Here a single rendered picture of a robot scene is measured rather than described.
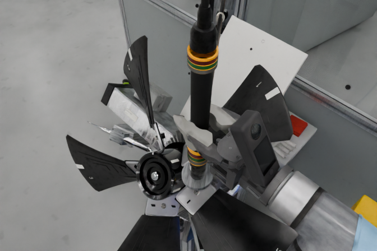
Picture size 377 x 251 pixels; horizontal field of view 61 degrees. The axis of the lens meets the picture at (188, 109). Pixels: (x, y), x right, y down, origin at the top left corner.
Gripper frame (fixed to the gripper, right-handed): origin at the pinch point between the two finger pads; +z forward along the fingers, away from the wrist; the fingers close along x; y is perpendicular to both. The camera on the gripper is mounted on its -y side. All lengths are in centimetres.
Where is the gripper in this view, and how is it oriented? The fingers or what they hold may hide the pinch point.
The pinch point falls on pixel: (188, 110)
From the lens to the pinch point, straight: 57.1
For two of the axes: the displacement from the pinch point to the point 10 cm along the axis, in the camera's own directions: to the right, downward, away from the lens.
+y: 0.0, 6.3, 7.8
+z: -7.2, -5.4, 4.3
